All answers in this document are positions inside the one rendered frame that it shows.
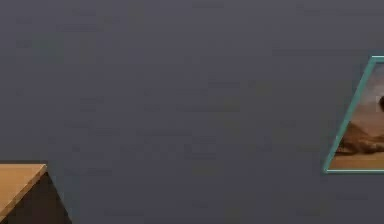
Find teal framed wall picture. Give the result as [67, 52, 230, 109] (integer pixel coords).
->
[322, 55, 384, 174]

